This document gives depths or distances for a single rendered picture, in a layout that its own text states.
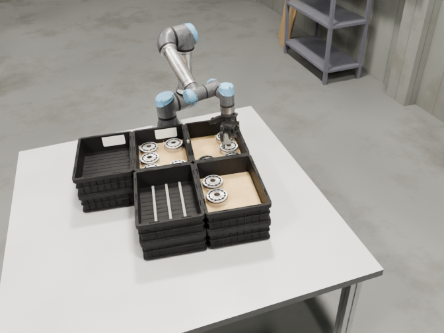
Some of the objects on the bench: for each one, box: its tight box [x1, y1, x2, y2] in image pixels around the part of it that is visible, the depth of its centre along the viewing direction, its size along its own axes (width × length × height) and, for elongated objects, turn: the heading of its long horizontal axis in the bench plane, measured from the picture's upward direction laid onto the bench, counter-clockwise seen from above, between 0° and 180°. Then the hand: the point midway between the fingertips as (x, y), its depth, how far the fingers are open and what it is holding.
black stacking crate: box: [204, 220, 271, 249], centre depth 206 cm, size 40×30×12 cm
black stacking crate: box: [139, 225, 207, 260], centre depth 202 cm, size 40×30×12 cm
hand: (225, 143), depth 229 cm, fingers open, 5 cm apart
